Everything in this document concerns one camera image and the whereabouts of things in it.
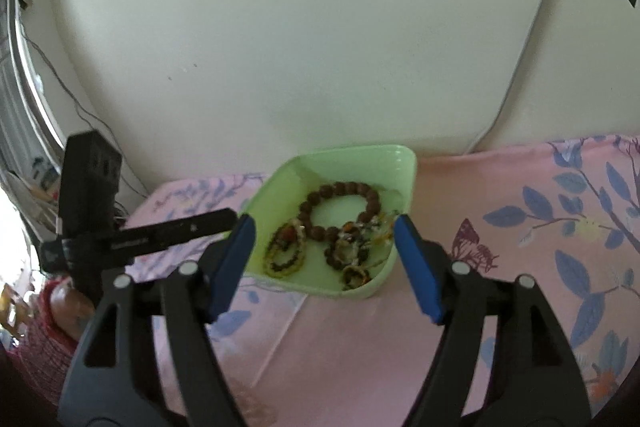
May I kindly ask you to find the dark bead bracelet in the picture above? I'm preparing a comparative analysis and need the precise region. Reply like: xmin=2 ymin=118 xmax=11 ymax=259
xmin=262 ymin=222 xmax=308 ymax=279

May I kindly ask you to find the colourful gemstone bracelet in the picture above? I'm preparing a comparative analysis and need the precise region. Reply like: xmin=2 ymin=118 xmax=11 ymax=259
xmin=323 ymin=210 xmax=396 ymax=270

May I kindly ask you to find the large brown bead bracelet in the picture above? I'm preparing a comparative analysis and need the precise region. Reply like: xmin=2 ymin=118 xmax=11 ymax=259
xmin=297 ymin=180 xmax=383 ymax=243

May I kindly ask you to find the person's left hand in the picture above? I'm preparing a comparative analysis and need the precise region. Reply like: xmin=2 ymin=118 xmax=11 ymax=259
xmin=0 ymin=275 xmax=97 ymax=408

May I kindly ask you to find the pink tree-print bedsheet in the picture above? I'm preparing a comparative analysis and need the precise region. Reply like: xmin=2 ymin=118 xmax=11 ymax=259
xmin=121 ymin=134 xmax=640 ymax=427

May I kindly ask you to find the green plastic tray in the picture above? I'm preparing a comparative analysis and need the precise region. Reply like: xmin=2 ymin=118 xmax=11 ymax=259
xmin=238 ymin=143 xmax=419 ymax=301

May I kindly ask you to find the cluttered wire pile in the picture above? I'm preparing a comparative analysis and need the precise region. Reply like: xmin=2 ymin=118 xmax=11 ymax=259
xmin=0 ymin=156 xmax=64 ymax=233

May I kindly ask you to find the black wall cable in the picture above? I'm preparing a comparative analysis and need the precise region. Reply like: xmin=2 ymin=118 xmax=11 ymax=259
xmin=16 ymin=31 xmax=149 ymax=198

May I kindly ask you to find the white wall cable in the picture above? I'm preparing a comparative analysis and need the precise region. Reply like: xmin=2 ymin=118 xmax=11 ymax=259
xmin=462 ymin=0 xmax=559 ymax=155

